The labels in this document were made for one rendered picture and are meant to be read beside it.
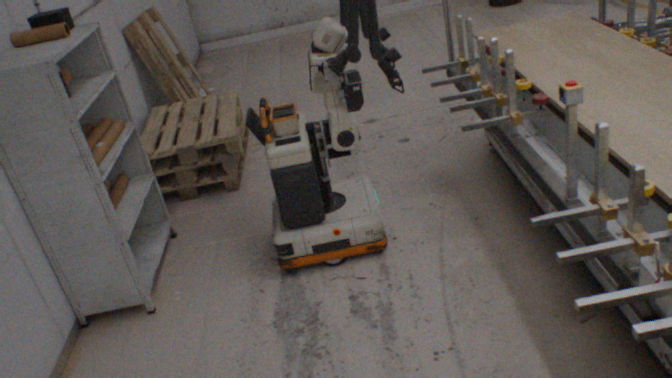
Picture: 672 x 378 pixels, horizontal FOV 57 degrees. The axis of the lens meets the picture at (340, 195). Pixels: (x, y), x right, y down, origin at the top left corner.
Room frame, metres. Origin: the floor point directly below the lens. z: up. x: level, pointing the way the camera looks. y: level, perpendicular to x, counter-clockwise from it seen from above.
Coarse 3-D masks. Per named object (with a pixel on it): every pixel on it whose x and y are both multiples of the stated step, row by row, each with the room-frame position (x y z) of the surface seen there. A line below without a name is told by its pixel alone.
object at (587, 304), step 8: (632, 288) 1.43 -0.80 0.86; (640, 288) 1.42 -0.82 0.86; (648, 288) 1.41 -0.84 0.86; (656, 288) 1.41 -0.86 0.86; (664, 288) 1.40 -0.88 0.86; (592, 296) 1.43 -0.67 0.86; (600, 296) 1.42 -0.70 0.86; (608, 296) 1.41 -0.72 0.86; (616, 296) 1.41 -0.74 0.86; (624, 296) 1.40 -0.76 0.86; (632, 296) 1.40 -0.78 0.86; (640, 296) 1.40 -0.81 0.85; (648, 296) 1.40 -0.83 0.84; (656, 296) 1.40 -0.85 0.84; (576, 304) 1.42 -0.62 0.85; (584, 304) 1.40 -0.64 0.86; (592, 304) 1.40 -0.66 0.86; (600, 304) 1.40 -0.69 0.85; (608, 304) 1.40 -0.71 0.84; (616, 304) 1.40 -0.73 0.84; (624, 304) 1.40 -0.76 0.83; (584, 312) 1.40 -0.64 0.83
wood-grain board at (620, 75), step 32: (480, 32) 4.27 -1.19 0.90; (512, 32) 4.11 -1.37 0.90; (544, 32) 3.97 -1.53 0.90; (576, 32) 3.83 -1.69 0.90; (608, 32) 3.70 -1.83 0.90; (544, 64) 3.37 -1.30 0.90; (576, 64) 3.26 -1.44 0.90; (608, 64) 3.16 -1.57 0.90; (640, 64) 3.07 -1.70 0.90; (608, 96) 2.75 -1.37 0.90; (640, 96) 2.67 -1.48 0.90; (640, 128) 2.35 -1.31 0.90; (640, 160) 2.09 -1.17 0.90
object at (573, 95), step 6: (558, 84) 2.24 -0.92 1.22; (564, 84) 2.23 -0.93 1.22; (576, 84) 2.20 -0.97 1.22; (564, 90) 2.19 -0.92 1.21; (570, 90) 2.18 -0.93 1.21; (576, 90) 2.18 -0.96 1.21; (582, 90) 2.18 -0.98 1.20; (564, 96) 2.19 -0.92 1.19; (570, 96) 2.18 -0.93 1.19; (576, 96) 2.18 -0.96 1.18; (582, 96) 2.18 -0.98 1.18; (570, 102) 2.18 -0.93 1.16; (576, 102) 2.18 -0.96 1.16
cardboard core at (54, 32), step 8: (56, 24) 3.59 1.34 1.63; (64, 24) 3.59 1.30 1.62; (16, 32) 3.59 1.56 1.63; (24, 32) 3.57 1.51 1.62; (32, 32) 3.57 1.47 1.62; (40, 32) 3.56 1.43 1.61; (48, 32) 3.56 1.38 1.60; (56, 32) 3.55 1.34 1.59; (64, 32) 3.55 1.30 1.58; (16, 40) 3.56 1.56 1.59; (24, 40) 3.56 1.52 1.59; (32, 40) 3.56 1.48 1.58; (40, 40) 3.56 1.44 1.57; (48, 40) 3.57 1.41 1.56
